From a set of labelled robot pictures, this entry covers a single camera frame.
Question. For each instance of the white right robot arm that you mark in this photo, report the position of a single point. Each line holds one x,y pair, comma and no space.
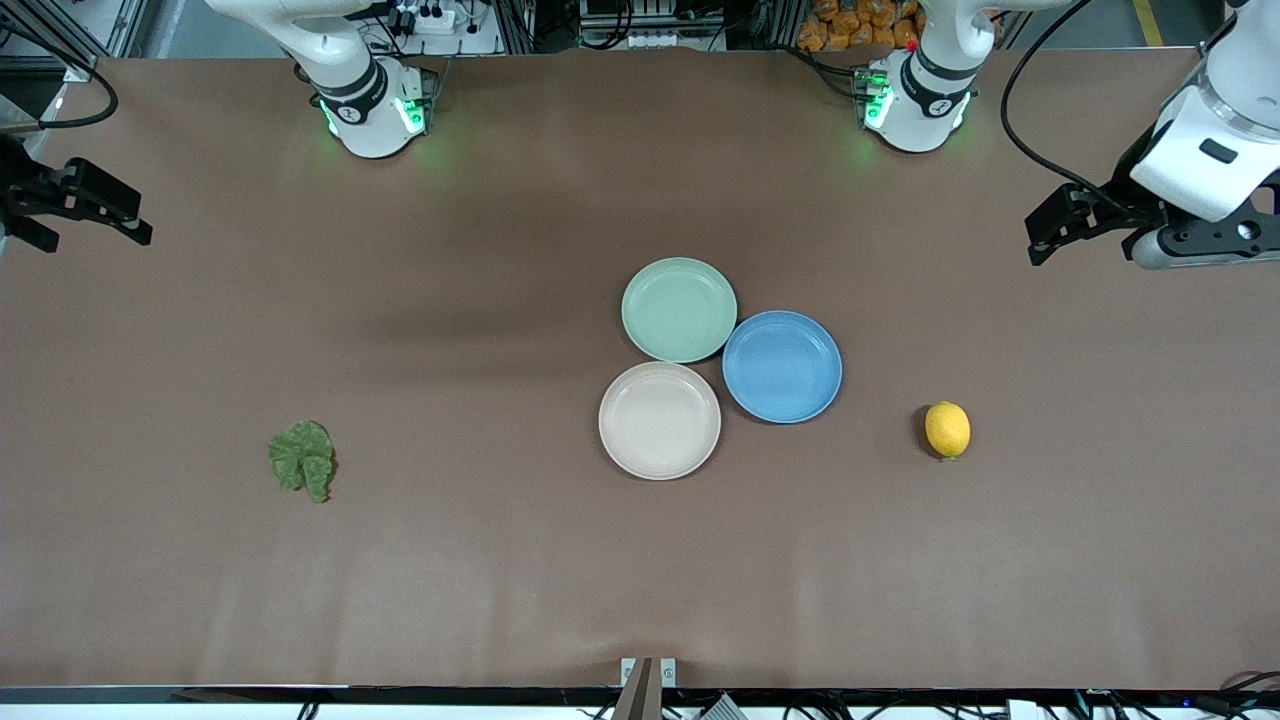
360,100

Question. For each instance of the small metal table bracket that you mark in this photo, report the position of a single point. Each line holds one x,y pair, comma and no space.
668,672

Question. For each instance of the green lettuce leaf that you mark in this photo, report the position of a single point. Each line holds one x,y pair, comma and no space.
300,458

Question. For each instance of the mint green round plate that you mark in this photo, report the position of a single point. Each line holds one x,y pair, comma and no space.
678,310

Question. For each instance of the cream white round plate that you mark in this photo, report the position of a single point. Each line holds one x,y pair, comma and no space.
660,420

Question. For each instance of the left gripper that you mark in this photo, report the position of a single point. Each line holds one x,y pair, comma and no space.
1119,197

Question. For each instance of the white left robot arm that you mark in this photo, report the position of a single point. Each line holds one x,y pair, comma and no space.
920,100

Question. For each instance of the orange snack bags pile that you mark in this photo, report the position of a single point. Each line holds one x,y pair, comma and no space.
850,25

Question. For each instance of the brown post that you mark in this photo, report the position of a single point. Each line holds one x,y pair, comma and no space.
638,695

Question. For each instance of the white power strip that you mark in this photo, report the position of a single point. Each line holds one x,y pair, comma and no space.
430,18

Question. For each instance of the blue round plate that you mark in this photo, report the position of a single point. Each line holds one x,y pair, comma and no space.
782,367

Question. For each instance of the yellow lemon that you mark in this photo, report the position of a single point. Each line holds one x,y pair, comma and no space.
947,429

